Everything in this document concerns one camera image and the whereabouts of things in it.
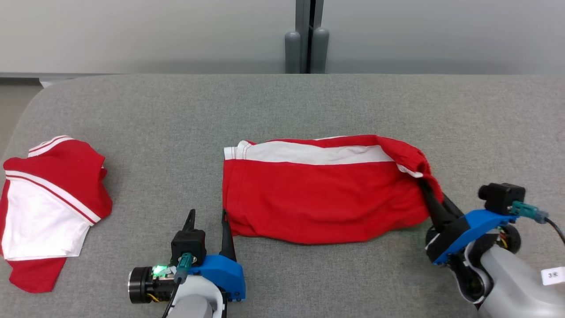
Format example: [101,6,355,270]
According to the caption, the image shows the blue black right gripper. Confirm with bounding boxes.
[419,178,520,266]

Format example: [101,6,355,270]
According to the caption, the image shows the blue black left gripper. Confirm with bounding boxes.
[183,209,246,302]

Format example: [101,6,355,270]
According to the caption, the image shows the red shorts with white band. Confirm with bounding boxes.
[222,134,444,245]

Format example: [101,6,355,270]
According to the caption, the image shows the red white t-shirt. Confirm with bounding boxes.
[0,135,113,294]

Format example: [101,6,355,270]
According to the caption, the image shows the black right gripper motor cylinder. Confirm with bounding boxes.
[494,224,522,255]

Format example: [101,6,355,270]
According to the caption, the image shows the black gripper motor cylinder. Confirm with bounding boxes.
[494,224,522,255]
[128,265,178,306]

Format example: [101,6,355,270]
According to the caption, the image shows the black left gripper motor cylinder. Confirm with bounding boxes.
[128,265,178,306]

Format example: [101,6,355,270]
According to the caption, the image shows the grey cylindrical bumper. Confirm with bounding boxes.
[312,27,330,74]
[284,30,302,74]

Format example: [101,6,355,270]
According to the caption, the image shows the grey baseboard strip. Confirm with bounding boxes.
[0,72,115,88]

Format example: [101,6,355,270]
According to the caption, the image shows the teal left camera connector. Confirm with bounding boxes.
[174,252,194,284]

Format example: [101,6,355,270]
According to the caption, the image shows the teal camera connector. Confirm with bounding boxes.
[512,201,550,224]
[174,252,194,284]

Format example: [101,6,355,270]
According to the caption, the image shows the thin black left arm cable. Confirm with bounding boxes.
[161,280,182,318]

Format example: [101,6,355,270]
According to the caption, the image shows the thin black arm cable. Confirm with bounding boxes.
[161,280,182,318]
[545,216,565,244]

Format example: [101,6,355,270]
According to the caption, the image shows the teal right camera connector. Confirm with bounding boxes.
[512,201,550,224]

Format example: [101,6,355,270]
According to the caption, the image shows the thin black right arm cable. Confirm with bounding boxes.
[545,216,565,244]

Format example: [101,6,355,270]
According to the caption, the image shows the white right cable label tag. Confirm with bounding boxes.
[540,266,565,286]

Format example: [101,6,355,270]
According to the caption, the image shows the grey partition post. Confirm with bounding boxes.
[294,0,325,74]

